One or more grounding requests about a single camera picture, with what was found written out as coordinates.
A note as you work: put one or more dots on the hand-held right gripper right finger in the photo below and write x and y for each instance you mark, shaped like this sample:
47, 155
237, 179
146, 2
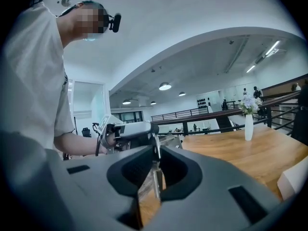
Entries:
211, 196

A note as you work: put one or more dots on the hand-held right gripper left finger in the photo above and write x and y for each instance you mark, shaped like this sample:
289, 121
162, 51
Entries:
96, 189

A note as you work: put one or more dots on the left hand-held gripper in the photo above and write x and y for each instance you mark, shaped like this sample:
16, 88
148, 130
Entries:
122, 131

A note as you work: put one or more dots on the person's left forearm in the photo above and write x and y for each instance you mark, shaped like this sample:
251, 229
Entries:
79, 145

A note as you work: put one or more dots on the person's left hand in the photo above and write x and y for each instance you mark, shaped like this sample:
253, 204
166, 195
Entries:
111, 141

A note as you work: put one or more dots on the black metal railing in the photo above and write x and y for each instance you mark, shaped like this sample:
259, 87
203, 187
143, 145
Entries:
178, 113

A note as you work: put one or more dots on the black office chair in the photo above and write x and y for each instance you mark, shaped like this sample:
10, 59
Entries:
86, 132

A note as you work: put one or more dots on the white framed glass partition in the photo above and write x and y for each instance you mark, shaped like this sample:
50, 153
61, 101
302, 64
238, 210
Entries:
89, 105

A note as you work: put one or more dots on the black railing with wooden handrail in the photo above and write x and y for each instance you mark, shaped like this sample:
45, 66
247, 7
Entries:
204, 116

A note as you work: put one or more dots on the white panel with black dots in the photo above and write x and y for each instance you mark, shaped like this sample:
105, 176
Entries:
202, 102

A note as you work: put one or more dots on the white vase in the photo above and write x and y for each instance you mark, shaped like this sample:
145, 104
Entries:
249, 129

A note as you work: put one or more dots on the flat white box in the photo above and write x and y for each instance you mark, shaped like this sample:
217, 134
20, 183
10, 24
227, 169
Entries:
294, 182

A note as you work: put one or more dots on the pale flower bouquet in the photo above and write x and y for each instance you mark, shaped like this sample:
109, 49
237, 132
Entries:
250, 103

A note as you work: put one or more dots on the ceiling tube light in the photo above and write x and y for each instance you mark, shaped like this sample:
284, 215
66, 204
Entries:
250, 68
273, 47

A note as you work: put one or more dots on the person's light grey t-shirt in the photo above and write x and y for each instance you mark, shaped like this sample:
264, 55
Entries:
33, 76

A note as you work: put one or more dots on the person's head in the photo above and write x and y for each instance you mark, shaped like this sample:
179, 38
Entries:
79, 20

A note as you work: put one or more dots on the wooden counter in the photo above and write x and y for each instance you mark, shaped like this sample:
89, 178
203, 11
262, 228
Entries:
284, 85

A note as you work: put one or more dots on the round ceiling fixture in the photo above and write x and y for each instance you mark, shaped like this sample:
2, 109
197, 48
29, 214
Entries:
65, 2

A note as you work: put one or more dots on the black head-mounted camera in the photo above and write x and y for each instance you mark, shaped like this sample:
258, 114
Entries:
116, 23

